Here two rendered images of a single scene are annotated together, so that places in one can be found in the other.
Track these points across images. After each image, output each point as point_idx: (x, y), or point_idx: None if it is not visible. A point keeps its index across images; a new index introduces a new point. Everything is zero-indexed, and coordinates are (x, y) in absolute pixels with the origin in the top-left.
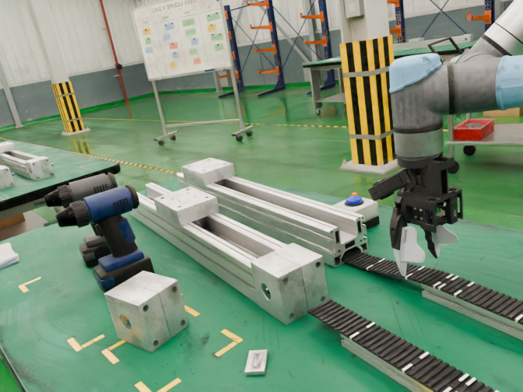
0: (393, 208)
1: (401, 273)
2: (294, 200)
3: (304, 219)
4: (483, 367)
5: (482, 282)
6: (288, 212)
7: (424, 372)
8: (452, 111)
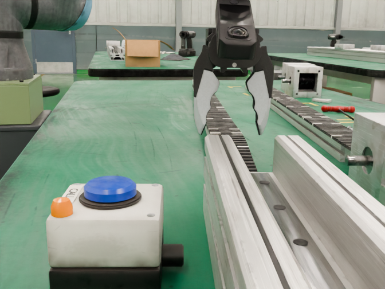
0: (266, 47)
1: (263, 130)
2: (275, 221)
3: (321, 159)
4: (274, 136)
5: (173, 152)
6: (345, 184)
7: (327, 121)
8: None
